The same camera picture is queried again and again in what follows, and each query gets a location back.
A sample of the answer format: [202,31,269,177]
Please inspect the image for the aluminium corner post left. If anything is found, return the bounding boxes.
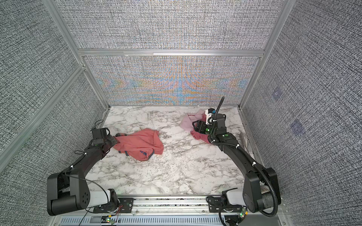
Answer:
[42,1,110,109]

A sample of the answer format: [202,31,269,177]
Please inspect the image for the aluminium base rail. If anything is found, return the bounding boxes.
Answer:
[47,195,294,226]

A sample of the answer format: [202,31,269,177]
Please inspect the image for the aluminium horizontal back bar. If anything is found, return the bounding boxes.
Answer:
[78,49,265,57]

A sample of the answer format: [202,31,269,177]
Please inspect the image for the black corrugated cable conduit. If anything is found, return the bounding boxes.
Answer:
[209,96,279,218]

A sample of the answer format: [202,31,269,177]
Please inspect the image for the light pink cloth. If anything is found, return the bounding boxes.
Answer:
[180,110,205,132]

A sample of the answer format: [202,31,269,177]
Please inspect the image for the aluminium corner post right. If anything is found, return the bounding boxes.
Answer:
[238,0,296,110]

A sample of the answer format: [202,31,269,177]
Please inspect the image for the dark pink cloth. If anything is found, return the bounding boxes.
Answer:
[191,130,210,144]

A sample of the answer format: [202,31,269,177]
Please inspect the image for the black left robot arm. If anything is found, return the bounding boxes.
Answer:
[47,128,119,216]

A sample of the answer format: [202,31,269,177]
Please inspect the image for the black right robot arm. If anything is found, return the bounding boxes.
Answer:
[192,114,281,217]

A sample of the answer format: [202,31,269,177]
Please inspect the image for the pink shirt with grey trim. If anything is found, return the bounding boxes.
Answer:
[113,128,164,162]

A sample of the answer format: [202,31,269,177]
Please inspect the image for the aluminium corner post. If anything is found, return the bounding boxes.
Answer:
[238,0,296,110]
[42,1,110,109]

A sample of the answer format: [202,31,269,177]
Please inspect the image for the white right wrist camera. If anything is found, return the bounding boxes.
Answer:
[205,108,216,125]

